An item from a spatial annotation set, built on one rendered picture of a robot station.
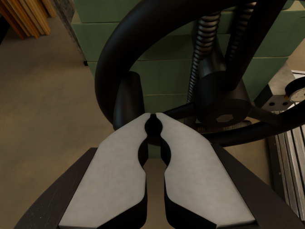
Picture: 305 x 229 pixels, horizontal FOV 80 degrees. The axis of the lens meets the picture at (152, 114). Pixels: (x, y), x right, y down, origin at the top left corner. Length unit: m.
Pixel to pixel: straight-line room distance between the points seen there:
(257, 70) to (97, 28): 0.36
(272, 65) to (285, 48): 0.05
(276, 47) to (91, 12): 0.36
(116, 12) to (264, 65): 0.34
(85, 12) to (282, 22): 0.28
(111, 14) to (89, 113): 0.93
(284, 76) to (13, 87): 1.53
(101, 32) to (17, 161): 1.02
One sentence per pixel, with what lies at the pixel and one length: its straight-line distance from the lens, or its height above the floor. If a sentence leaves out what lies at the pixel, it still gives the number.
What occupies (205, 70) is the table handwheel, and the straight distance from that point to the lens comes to 0.24.
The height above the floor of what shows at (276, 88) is 0.62.
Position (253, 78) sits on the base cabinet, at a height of 0.64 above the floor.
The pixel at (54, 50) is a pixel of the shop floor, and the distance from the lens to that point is 1.73.
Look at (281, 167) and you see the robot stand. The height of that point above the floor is 0.15.
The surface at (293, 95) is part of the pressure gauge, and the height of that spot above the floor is 0.65.
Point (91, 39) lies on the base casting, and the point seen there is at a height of 0.77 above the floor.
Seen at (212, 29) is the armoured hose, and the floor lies 0.86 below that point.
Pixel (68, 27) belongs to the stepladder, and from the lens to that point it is 1.34.
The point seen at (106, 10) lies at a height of 0.82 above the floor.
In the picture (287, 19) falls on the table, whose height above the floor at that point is 0.86.
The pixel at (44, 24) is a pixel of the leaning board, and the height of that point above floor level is 0.08.
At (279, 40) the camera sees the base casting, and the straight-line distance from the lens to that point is 0.46.
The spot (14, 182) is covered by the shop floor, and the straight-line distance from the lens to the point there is 1.24.
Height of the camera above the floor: 0.99
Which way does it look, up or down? 60 degrees down
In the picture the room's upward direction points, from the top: 1 degrees counter-clockwise
